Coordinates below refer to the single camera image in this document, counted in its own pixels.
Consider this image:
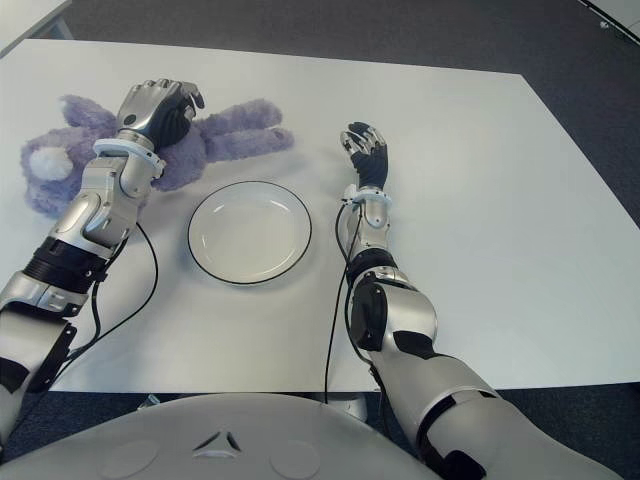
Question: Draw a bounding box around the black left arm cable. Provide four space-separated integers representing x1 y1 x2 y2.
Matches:
62 224 159 367

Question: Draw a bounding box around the purple plush doll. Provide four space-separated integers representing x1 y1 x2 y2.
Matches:
19 94 296 219

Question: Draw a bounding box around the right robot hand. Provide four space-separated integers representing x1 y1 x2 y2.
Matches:
339 120 390 192

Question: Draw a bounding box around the silver robot torso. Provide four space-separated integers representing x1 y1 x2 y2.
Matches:
0 392 447 480

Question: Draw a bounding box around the white plate black rim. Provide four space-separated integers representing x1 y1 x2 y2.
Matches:
187 180 313 288

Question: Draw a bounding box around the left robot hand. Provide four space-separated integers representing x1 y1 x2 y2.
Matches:
115 78 206 152

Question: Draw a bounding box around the silver table leg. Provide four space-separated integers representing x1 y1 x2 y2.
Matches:
327 392 372 419

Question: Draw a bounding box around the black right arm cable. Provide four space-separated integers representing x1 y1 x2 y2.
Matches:
323 202 362 404

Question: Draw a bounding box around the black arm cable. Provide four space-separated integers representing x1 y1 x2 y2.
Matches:
62 224 159 367
323 202 362 404

